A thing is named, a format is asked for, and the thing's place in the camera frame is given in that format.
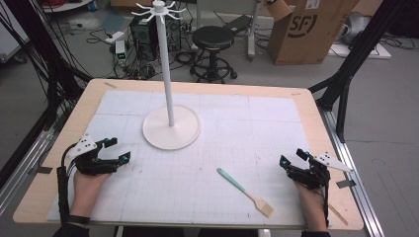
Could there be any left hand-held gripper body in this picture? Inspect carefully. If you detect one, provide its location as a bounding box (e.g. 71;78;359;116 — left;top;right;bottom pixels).
66;132;121;177

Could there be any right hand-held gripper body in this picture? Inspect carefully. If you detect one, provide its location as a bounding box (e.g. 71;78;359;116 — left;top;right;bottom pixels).
286;151;355;191

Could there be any teal handled wooden spatula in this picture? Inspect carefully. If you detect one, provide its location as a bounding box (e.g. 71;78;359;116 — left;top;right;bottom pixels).
215;167;275;218

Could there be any white hook stand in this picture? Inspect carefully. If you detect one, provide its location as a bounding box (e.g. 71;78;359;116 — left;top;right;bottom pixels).
130;0;203;152

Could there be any person's left hand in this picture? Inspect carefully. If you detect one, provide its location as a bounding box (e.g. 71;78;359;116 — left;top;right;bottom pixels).
69;171;112;217

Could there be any person's right hand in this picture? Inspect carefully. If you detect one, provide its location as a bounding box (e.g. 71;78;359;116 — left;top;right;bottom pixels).
293;180;329;232

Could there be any beige tape strip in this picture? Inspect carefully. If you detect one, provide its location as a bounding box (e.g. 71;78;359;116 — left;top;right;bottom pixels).
328;203;350;227

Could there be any black wristband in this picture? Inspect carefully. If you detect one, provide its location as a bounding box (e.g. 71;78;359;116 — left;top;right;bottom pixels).
67;214;91;226

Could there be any person's right dark sleeve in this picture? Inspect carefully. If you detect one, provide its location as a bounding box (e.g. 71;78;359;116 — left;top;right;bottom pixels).
299;229;332;237

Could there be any person's dark sleeve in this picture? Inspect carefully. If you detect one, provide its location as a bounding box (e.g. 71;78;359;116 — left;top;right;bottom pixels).
299;229;332;237
52;222;91;237

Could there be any white grid mat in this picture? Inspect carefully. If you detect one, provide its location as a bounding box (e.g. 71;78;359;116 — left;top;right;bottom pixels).
45;89;312;229

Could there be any person's left dark sleeve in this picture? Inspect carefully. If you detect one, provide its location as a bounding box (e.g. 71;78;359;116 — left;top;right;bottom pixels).
52;222;91;237

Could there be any white device with green display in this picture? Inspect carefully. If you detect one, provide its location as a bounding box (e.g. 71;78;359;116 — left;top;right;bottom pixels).
114;39;128;67

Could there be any white power strip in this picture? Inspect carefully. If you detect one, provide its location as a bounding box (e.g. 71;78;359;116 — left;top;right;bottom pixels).
104;30;126;45

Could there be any brown cardboard box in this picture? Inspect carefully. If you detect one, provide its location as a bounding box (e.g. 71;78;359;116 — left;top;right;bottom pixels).
262;0;362;66

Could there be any black computer tower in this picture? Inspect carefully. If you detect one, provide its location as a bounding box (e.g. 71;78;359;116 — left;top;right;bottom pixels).
128;14;183;62

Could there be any white flat board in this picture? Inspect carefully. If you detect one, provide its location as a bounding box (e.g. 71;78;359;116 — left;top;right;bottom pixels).
326;41;393;61

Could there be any white metal stand leg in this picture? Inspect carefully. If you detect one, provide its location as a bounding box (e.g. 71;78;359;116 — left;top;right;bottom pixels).
246;0;265;62

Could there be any black round stool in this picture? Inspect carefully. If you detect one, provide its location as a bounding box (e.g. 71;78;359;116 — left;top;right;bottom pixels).
189;25;239;84

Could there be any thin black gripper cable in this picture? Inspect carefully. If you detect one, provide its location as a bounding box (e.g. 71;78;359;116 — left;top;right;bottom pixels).
319;183;331;229

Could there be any black sleeved gripper cable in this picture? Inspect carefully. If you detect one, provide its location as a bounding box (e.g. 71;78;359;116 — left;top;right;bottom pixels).
55;142;79;225

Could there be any aluminium rail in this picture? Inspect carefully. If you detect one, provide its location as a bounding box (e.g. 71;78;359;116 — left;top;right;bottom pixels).
0;107;68;216
316;107;386;237

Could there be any black metal frame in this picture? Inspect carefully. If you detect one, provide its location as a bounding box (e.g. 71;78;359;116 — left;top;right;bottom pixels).
0;0;94;191
307;0;410;144

